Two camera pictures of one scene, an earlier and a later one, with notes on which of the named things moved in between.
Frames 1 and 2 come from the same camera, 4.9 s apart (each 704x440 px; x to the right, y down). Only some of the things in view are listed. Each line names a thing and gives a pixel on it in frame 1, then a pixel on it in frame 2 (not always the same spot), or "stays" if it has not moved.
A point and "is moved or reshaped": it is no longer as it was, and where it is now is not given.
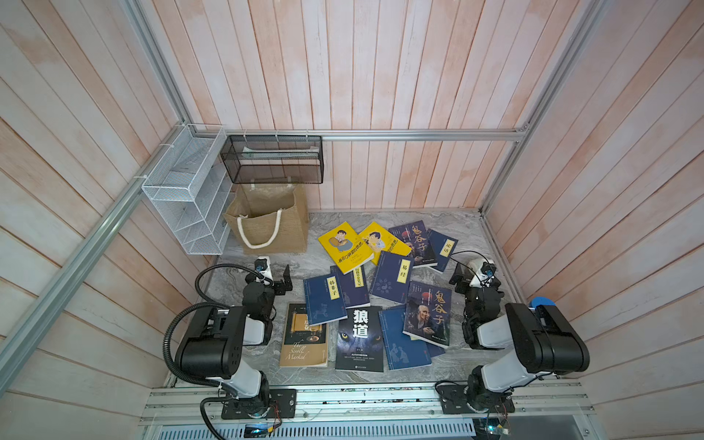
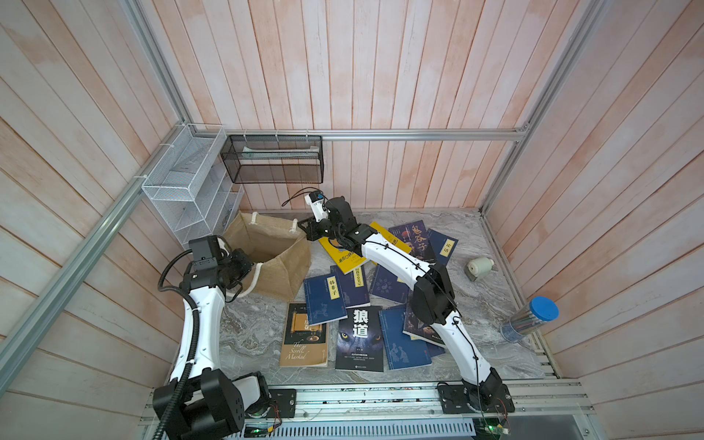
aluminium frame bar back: x=369 y=133 stays
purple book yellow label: x=354 y=287 stays
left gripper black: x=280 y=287 → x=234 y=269
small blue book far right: x=442 y=247 stays
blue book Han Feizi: x=324 y=301 stays
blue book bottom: x=401 y=349 stays
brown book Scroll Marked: x=303 y=346 stays
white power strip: x=485 y=275 → x=315 y=199
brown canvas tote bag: x=269 y=219 is moved or reshaped
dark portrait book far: x=415 y=236 stays
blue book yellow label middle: x=392 y=277 stays
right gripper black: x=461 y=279 → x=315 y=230
